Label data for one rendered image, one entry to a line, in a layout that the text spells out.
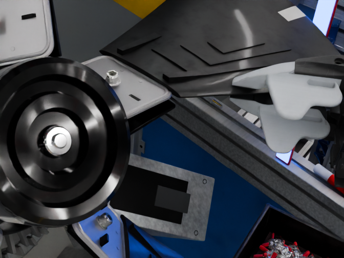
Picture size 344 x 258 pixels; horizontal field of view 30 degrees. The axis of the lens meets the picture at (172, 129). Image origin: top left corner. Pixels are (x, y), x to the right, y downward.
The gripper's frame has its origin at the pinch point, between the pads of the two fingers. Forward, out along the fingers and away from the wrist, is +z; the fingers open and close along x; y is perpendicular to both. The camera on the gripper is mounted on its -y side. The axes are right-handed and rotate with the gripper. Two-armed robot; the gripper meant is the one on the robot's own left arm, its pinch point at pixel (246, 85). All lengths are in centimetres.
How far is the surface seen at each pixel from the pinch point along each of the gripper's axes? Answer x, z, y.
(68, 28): 61, 38, -72
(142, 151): 57, 14, -36
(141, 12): 22.4, 15.1, -35.4
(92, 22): 63, 33, -78
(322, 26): 9.8, -9.6, -22.3
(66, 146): -5.3, 12.6, 14.0
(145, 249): 9.6, 6.7, 12.6
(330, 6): 6.9, -9.8, -22.4
